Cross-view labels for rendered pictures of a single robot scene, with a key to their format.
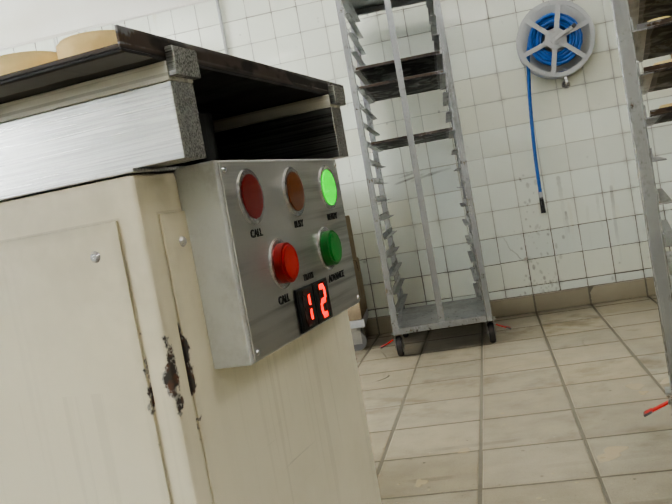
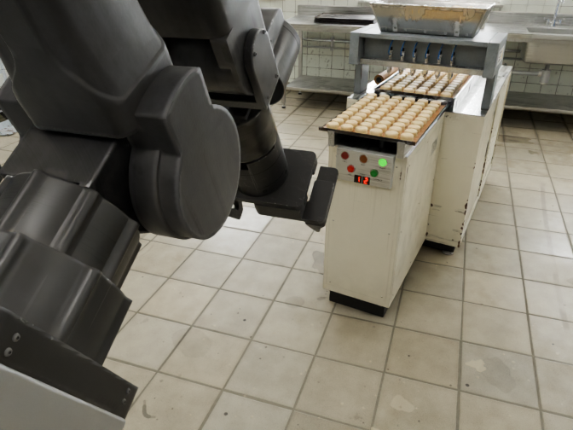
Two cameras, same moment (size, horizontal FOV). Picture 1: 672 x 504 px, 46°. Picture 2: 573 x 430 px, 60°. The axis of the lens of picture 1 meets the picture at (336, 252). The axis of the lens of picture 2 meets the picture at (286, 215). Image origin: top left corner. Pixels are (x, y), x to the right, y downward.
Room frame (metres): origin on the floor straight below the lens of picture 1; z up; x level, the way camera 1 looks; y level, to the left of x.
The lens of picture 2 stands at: (0.56, -1.86, 1.57)
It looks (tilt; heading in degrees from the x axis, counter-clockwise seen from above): 29 degrees down; 97
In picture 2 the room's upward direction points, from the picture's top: straight up
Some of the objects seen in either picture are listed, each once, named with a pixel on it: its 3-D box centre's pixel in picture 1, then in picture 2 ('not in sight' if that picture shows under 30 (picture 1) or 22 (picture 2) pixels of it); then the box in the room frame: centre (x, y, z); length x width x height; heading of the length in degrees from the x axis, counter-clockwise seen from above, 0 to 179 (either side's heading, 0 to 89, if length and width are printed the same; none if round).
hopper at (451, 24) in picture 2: not in sight; (430, 17); (0.94, 0.86, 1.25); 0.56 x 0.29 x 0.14; 160
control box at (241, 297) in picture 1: (284, 246); (364, 167); (0.64, 0.04, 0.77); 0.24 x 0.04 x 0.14; 160
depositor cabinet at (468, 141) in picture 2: not in sight; (430, 144); (1.10, 1.30, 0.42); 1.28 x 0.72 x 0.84; 70
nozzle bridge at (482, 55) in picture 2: not in sight; (424, 66); (0.94, 0.86, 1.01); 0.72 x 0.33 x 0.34; 160
